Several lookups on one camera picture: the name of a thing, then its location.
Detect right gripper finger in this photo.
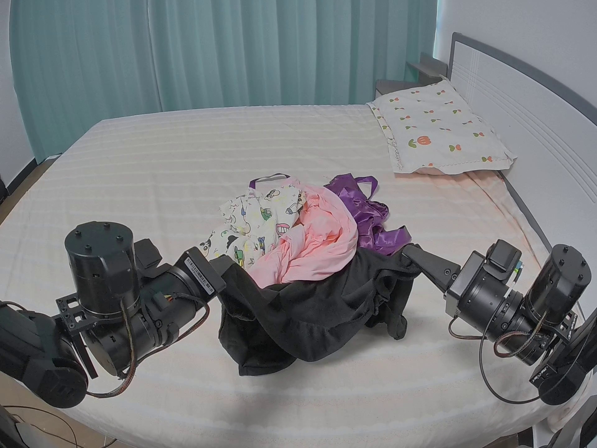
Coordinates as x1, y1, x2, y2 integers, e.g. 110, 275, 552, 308
402, 245, 462, 293

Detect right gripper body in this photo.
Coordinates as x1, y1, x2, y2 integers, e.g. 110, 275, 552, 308
445, 250, 525, 339

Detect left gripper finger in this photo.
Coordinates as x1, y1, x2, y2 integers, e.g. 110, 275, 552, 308
209, 255, 234, 281

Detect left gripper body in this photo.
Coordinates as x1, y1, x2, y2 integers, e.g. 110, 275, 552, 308
140, 248, 228, 348

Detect black T-shirt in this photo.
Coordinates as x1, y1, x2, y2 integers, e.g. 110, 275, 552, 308
218, 245, 423, 377

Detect bed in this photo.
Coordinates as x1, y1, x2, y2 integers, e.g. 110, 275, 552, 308
0, 31, 597, 442

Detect white printed pyjama garment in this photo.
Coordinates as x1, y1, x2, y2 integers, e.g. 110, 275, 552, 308
205, 173, 308, 269

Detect purple garment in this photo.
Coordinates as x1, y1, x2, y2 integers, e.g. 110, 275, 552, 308
324, 173, 413, 255

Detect pink garment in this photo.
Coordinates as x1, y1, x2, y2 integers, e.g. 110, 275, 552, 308
247, 182, 360, 286

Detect white printed pillow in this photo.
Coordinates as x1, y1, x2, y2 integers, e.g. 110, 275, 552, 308
366, 75, 518, 176

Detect grey bedside table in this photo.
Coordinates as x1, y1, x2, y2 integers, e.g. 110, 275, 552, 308
375, 53, 451, 99

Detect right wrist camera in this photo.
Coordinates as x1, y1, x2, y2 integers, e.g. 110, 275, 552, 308
487, 239, 523, 276

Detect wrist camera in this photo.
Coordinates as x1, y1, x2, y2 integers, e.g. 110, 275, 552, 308
135, 238, 162, 270
487, 239, 523, 276

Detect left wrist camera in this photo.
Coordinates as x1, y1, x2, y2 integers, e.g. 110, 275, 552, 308
135, 238, 162, 270

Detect black cable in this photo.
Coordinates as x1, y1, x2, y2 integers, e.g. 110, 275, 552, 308
85, 297, 140, 398
448, 318, 544, 405

